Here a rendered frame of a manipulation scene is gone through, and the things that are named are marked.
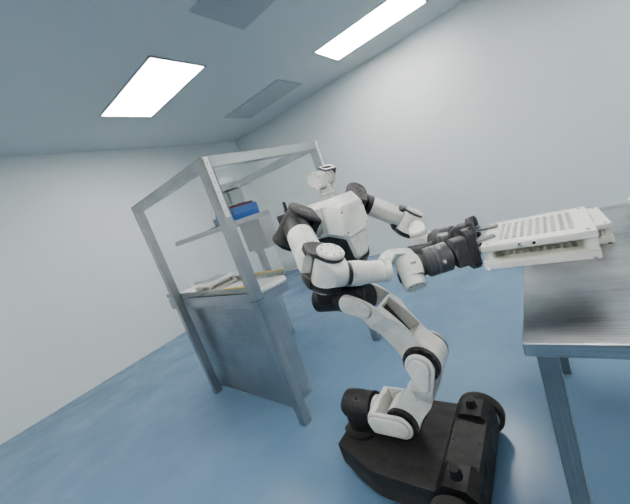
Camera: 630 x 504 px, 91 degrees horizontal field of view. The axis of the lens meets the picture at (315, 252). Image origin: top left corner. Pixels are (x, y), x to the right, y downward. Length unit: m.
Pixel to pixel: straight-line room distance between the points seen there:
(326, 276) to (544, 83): 4.26
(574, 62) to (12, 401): 7.05
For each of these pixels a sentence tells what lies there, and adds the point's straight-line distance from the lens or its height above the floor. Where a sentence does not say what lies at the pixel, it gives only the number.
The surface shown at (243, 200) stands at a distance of 1.86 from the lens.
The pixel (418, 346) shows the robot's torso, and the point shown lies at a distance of 1.27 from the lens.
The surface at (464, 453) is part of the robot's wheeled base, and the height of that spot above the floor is 0.19.
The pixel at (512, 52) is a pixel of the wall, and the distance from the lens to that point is 4.86.
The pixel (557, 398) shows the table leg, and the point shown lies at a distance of 0.98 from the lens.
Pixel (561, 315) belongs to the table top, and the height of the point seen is 0.85.
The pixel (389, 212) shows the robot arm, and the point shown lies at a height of 1.14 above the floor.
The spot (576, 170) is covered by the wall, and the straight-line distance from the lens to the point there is 4.86.
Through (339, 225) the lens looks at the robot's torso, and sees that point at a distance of 1.11.
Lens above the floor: 1.31
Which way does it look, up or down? 10 degrees down
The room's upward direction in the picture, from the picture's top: 19 degrees counter-clockwise
